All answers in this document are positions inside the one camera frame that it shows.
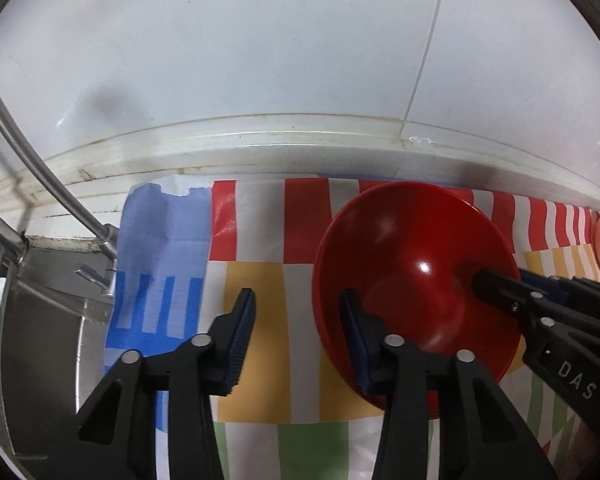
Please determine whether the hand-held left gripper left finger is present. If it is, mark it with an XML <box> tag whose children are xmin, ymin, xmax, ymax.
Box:
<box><xmin>72</xmin><ymin>288</ymin><xmax>257</xmax><ymax>480</ymax></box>

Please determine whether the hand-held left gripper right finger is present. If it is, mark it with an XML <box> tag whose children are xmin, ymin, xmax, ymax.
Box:
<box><xmin>340</xmin><ymin>289</ymin><xmax>561</xmax><ymax>480</ymax></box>

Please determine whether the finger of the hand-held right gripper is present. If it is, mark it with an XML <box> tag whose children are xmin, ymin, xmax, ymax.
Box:
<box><xmin>519</xmin><ymin>268</ymin><xmax>600</xmax><ymax>311</ymax></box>
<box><xmin>472</xmin><ymin>268</ymin><xmax>600</xmax><ymax>342</ymax></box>

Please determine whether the red and black bowl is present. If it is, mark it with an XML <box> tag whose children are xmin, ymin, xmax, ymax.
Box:
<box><xmin>312</xmin><ymin>181</ymin><xmax>526</xmax><ymax>418</ymax></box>

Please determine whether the colourful striped table mat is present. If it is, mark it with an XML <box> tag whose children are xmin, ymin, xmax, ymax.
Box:
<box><xmin>102</xmin><ymin>175</ymin><xmax>600</xmax><ymax>480</ymax></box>

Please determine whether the stainless steel sink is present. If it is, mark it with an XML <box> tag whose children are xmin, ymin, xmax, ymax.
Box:
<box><xmin>0</xmin><ymin>245</ymin><xmax>116</xmax><ymax>466</ymax></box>

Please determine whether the stainless steel faucet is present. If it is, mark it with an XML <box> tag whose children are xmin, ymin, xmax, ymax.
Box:
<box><xmin>0</xmin><ymin>57</ymin><xmax>120</xmax><ymax>297</ymax></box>

